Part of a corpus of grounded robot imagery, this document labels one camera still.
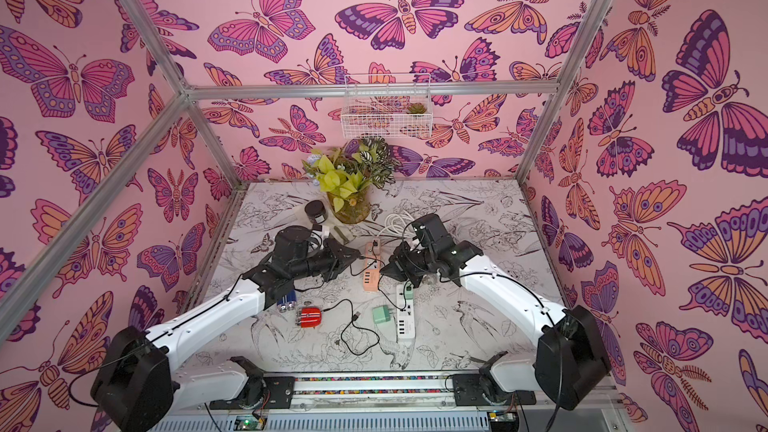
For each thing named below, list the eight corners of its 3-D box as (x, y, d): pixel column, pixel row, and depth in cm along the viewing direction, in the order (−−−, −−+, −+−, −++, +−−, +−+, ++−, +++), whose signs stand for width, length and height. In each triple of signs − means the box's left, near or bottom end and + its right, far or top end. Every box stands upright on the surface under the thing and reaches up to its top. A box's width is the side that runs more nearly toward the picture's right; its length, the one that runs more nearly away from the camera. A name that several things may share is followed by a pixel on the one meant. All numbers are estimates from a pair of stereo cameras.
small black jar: (306, 224, 109) (302, 216, 105) (309, 209, 113) (306, 200, 109) (326, 224, 109) (323, 216, 105) (328, 209, 113) (326, 200, 109)
